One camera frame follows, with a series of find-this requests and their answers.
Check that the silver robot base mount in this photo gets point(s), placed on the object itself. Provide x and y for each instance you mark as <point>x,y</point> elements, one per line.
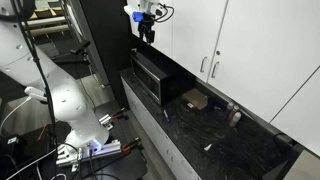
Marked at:
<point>106,148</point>

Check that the blue marker pen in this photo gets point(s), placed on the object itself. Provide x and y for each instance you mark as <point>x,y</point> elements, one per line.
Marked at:
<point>166,116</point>

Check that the red brown squeeze bottle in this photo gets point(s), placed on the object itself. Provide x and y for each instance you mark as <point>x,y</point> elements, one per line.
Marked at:
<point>232,111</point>

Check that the black steel microwave oven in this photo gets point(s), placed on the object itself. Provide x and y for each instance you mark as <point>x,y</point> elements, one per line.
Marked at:
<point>150,78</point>

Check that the black clamp orange grip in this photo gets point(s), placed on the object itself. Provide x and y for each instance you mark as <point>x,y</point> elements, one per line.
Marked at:
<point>131,145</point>
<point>120,115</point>

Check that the small white label card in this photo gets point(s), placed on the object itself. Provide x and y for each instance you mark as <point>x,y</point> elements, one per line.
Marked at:
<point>190,105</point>

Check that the beige wooden shelf rack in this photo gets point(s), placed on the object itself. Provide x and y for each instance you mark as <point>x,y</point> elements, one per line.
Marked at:
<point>46,21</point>

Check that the clear white squeeze bottle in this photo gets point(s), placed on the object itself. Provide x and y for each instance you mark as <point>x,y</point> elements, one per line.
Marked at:
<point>235,119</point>

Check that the tall black panel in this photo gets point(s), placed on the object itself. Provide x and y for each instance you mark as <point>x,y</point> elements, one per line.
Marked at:
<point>110,50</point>

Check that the black robot cart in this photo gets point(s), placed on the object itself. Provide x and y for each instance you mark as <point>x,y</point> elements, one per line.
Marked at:
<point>133,166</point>

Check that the white wrist mount blue end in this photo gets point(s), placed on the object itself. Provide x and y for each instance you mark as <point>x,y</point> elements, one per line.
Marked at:
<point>137,16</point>

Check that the dark blue squeeze bottle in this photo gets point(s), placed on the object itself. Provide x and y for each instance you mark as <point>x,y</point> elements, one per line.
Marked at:
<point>229,106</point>

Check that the white paper scrap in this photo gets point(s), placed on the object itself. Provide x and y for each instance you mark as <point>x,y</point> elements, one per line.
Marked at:
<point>208,147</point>

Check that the silver metal bracket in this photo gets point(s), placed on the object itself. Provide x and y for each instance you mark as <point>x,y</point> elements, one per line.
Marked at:
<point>106,120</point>

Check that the round silver door lock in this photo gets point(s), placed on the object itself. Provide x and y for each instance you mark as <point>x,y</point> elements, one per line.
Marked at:
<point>217,52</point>

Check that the small white wrist camera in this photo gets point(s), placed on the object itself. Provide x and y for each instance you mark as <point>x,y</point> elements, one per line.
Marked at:
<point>160,11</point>

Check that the flat brown cardboard box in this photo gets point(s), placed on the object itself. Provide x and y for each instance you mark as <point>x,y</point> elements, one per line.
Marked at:
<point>196,98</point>

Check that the white lower cabinet row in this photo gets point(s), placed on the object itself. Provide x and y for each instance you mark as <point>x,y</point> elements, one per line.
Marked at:
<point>156,140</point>

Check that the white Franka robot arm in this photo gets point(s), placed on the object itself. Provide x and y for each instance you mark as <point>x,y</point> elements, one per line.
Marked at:
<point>66,96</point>

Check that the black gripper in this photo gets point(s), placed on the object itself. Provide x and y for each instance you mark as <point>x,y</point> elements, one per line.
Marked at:
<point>146,21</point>

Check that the dark blue cup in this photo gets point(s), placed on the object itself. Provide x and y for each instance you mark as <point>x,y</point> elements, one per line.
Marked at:
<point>214,104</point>

